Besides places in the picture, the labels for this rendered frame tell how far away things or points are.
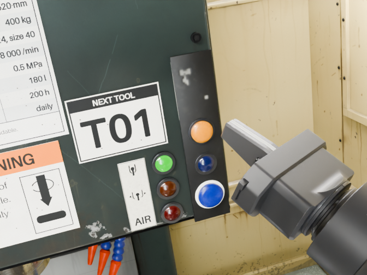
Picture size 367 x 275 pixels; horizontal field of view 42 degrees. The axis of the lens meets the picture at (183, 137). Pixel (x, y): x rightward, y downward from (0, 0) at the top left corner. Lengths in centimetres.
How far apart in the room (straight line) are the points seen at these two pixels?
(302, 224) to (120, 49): 24
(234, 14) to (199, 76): 112
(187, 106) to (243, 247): 147
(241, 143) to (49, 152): 20
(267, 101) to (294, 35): 24
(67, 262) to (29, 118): 86
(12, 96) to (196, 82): 19
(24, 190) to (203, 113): 21
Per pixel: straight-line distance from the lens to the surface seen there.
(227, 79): 166
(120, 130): 51
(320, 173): 46
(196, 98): 52
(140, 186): 54
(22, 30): 49
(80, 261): 133
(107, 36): 49
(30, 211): 54
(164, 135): 52
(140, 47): 50
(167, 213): 56
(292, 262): 209
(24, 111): 50
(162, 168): 53
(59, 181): 53
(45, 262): 78
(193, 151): 54
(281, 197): 43
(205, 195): 56
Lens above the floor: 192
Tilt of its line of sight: 21 degrees down
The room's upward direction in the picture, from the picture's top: 9 degrees counter-clockwise
